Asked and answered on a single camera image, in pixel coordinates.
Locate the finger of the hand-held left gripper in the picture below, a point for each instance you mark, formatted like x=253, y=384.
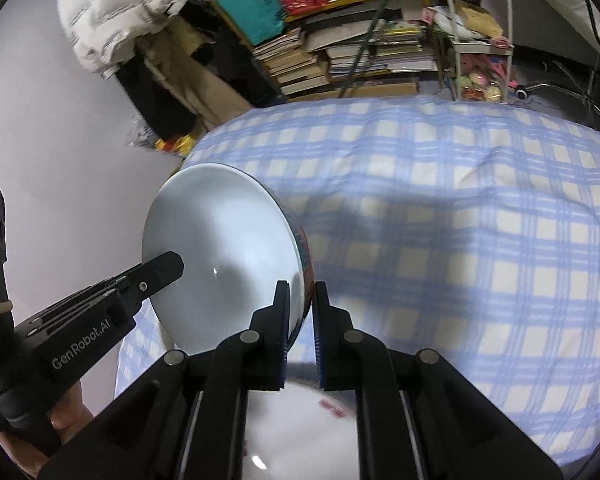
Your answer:
x=155, y=277

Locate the grey flat board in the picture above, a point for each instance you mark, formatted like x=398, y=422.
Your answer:
x=330, y=30

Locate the blue plaid blanket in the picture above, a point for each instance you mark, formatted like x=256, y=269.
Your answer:
x=455, y=260

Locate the black coat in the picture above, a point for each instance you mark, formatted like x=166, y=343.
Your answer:
x=150, y=95

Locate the stack of flat books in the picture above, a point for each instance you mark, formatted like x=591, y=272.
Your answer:
x=395, y=50

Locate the wooden shelf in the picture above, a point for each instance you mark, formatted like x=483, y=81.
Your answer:
x=360, y=0

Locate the white puffer jacket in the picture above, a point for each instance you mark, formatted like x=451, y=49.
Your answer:
x=110, y=10

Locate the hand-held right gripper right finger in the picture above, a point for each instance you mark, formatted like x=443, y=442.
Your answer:
x=320, y=342

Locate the large white cherry plate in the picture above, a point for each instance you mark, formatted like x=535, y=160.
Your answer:
x=300, y=425

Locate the person's left hand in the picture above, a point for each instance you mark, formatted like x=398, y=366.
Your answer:
x=72, y=412

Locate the teal bag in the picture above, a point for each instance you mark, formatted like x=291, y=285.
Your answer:
x=252, y=5

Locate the cream padded cover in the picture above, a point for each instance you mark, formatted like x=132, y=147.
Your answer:
x=550, y=0

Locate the stack of worn books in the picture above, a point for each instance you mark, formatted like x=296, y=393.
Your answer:
x=290, y=65

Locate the beige coat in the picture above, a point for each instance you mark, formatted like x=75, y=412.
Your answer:
x=210, y=90

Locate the white bowl orange pattern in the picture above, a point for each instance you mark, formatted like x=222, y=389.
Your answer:
x=215, y=240

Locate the clear plastic bag yellow contents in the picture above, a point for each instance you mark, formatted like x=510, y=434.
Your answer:
x=175, y=144

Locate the green pole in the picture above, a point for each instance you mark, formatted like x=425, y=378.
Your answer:
x=377, y=15

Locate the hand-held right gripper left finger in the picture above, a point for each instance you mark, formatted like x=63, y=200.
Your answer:
x=283, y=342

